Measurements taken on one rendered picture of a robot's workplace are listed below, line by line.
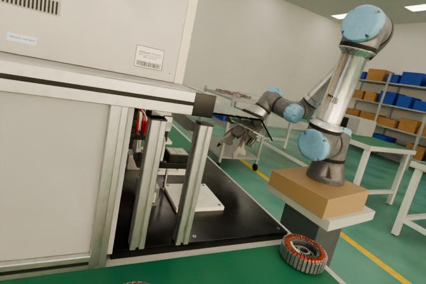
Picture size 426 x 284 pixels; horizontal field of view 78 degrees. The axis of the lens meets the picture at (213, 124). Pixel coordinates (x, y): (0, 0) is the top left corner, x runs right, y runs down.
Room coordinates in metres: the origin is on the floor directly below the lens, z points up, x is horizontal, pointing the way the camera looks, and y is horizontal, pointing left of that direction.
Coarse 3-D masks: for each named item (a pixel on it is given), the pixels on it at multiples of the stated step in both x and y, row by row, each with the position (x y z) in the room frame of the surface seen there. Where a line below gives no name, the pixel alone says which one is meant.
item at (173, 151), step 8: (168, 152) 0.70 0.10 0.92; (176, 152) 0.71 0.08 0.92; (184, 152) 0.73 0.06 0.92; (136, 160) 0.66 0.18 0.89; (168, 160) 0.69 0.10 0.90; (176, 160) 0.70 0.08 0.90; (184, 160) 0.71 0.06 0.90; (160, 168) 0.67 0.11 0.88; (168, 168) 0.68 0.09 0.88; (176, 168) 0.69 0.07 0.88; (184, 168) 0.70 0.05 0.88
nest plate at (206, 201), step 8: (168, 184) 0.79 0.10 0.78; (176, 184) 0.81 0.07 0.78; (168, 192) 0.74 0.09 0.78; (176, 192) 0.76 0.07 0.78; (200, 192) 0.79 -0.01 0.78; (208, 192) 0.80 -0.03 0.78; (176, 200) 0.71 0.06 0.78; (200, 200) 0.74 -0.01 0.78; (208, 200) 0.75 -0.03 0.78; (216, 200) 0.76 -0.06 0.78; (176, 208) 0.66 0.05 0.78; (200, 208) 0.69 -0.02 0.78; (208, 208) 0.71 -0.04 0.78; (216, 208) 0.72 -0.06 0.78
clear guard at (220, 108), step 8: (216, 104) 0.82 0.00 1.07; (224, 104) 0.87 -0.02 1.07; (216, 112) 0.65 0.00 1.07; (224, 112) 0.68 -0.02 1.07; (232, 112) 0.71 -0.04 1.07; (240, 112) 0.75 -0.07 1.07; (232, 120) 0.94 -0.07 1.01; (240, 120) 0.86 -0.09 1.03; (248, 120) 0.79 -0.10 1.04; (256, 120) 0.73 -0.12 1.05; (248, 128) 0.83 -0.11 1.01; (256, 128) 0.77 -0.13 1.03; (264, 128) 0.72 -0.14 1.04; (264, 136) 0.76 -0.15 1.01
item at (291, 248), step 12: (288, 240) 0.62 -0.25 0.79; (300, 240) 0.64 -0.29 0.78; (312, 240) 0.64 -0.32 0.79; (288, 252) 0.58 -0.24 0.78; (300, 252) 0.59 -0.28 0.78; (312, 252) 0.62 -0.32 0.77; (324, 252) 0.60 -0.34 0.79; (300, 264) 0.55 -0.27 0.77; (312, 264) 0.55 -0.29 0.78; (324, 264) 0.57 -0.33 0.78
